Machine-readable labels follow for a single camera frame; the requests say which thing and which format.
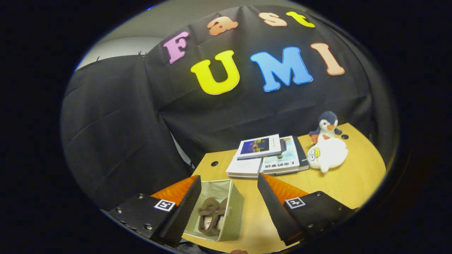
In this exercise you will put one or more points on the brown fuzzy shoe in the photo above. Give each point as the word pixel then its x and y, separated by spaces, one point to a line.
pixel 222 208
pixel 206 208

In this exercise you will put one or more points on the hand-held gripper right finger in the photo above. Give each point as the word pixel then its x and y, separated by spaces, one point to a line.
pixel 275 211

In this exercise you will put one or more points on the green fabric storage box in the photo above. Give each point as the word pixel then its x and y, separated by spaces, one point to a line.
pixel 233 211

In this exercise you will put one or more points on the penguin plush toy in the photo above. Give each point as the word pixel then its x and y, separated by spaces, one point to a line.
pixel 326 123

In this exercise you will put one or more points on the plain white book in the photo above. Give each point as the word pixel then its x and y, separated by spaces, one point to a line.
pixel 243 167

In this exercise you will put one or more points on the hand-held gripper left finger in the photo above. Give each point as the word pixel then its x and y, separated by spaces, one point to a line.
pixel 183 211

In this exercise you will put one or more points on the dark cover book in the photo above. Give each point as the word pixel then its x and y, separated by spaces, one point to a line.
pixel 303 155

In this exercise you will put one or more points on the white round plush toy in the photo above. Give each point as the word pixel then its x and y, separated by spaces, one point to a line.
pixel 330 153

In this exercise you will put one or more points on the pale sky cover book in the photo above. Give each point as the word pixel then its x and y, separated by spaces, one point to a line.
pixel 282 155

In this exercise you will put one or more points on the white book blue picture cover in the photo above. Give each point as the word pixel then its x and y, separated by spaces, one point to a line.
pixel 257 146

